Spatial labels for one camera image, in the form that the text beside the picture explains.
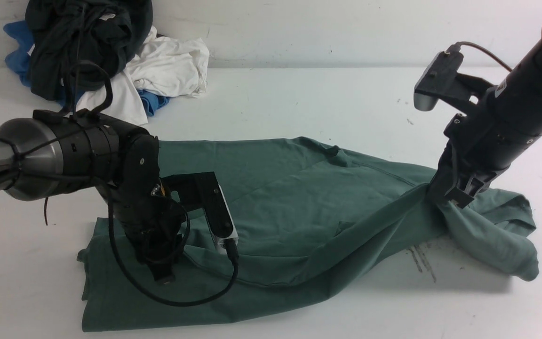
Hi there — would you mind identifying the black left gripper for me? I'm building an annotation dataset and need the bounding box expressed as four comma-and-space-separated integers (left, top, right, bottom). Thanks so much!
111, 188, 189, 284

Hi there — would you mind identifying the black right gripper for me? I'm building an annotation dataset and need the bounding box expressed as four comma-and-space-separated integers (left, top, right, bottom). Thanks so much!
427, 113, 535, 209

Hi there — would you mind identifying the green long sleeve shirt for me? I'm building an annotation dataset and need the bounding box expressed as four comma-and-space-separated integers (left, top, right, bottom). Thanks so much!
78, 137, 539, 332

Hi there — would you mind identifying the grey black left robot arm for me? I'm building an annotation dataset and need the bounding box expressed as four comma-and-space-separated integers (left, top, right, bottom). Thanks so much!
0, 110, 187, 284

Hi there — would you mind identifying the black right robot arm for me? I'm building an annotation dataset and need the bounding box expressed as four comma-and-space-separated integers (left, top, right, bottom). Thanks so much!
414, 38, 542, 208

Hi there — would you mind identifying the white crumpled garment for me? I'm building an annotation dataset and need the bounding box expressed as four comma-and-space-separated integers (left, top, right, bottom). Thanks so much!
103, 26, 209, 125

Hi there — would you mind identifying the black crumpled garment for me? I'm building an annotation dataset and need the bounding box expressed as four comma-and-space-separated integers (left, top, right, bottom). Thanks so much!
24, 0, 153, 101

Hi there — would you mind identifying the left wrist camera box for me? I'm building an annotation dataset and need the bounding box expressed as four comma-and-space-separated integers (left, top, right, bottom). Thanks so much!
161, 172, 239, 260

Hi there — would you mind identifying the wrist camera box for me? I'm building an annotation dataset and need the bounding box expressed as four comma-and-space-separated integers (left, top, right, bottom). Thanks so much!
414, 51, 464, 112
161, 172, 239, 260

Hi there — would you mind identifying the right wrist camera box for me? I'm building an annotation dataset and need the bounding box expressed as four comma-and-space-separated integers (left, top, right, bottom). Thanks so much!
414, 51, 464, 112

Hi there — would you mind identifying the black left camera cable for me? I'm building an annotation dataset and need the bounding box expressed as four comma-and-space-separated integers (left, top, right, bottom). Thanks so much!
64, 61, 239, 307

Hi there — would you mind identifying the black camera cable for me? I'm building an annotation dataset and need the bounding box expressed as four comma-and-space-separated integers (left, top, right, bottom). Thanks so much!
64, 61, 239, 307
446, 41, 514, 73

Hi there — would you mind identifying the black right camera cable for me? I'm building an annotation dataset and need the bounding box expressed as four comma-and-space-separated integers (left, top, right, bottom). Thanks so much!
446, 41, 514, 73

